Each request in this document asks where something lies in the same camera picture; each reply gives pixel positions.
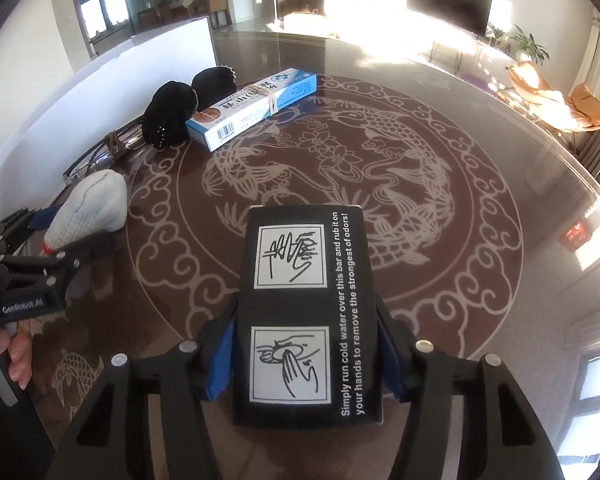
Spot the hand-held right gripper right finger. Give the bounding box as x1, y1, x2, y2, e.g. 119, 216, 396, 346
376, 301, 566, 480

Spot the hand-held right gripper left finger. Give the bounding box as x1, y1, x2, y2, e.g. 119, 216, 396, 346
55, 292, 242, 480

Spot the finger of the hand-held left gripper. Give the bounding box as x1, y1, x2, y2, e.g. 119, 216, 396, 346
0, 233, 117, 289
0, 207, 56, 257

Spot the white knit glove orange cuff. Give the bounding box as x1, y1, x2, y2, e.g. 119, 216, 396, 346
42, 170, 128, 256

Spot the clear pouch with black strap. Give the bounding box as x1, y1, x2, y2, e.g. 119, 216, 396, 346
62, 120, 153, 186

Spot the black printed box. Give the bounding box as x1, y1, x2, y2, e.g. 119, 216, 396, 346
231, 205, 383, 426

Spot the white cardboard box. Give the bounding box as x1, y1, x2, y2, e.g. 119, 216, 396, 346
0, 16, 216, 181

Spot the black knit glove with rhinestones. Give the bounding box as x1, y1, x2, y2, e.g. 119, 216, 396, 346
142, 80, 201, 151

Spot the black sock with silver trim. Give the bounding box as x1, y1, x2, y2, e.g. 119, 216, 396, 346
190, 65, 238, 111

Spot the blue white toothpaste box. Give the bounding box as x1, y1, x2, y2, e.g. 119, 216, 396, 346
185, 66, 318, 153

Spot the brown patterned desktop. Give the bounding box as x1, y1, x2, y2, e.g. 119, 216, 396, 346
0, 30, 600, 480

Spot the person's left hand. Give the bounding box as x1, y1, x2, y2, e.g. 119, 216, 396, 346
0, 330, 34, 409

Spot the balcony window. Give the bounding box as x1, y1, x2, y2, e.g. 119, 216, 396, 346
77, 0, 131, 31

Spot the orange lounge chair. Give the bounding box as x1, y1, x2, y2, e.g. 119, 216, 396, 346
555, 82, 600, 133
509, 60, 566, 111

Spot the white media console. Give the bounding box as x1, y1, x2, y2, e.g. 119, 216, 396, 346
420, 30, 518, 73

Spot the large green potted plant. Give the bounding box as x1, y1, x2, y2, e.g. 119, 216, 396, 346
510, 25, 550, 66

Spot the black television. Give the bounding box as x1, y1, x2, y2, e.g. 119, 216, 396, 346
406, 0, 493, 36

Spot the covered floor air conditioner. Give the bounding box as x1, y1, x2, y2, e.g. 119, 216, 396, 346
575, 10, 600, 96

